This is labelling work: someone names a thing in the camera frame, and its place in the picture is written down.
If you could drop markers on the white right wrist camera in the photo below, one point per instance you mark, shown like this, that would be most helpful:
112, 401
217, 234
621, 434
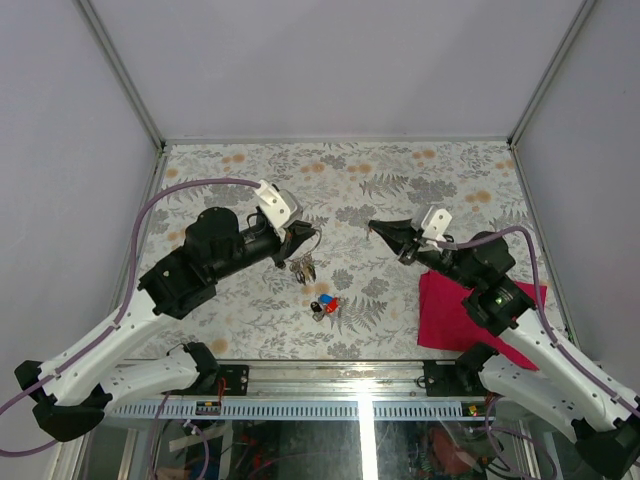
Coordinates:
430, 224

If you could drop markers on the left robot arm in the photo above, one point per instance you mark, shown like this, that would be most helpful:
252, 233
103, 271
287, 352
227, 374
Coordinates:
75, 391

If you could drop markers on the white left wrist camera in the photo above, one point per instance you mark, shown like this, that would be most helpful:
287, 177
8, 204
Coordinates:
280, 207

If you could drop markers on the aluminium enclosure frame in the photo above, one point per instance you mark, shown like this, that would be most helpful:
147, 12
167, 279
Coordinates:
363, 109

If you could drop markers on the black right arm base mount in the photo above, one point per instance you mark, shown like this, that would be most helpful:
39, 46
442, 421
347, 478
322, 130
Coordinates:
469, 375

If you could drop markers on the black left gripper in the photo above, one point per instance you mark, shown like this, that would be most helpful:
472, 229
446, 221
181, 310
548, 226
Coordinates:
292, 240

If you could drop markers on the red folded cloth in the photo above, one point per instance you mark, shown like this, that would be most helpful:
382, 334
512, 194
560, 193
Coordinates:
445, 325

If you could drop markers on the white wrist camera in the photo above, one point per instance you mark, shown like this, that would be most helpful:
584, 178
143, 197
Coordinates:
280, 207
430, 224

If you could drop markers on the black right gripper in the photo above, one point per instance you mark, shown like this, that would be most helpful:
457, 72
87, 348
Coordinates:
399, 234

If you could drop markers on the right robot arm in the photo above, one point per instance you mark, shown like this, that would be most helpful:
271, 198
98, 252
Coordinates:
595, 412

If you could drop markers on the grey slotted cable duct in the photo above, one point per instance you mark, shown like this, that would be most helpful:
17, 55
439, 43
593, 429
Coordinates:
246, 409

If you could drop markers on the large metal keyring with clips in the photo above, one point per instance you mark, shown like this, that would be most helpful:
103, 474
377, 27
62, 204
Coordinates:
303, 268

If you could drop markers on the red tagged key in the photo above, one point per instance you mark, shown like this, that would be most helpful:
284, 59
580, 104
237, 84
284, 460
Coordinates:
319, 313

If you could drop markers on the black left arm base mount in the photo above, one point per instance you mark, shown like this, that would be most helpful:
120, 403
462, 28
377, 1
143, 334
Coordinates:
220, 377

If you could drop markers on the floral patterned table mat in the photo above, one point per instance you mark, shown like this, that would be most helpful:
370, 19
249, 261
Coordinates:
263, 312

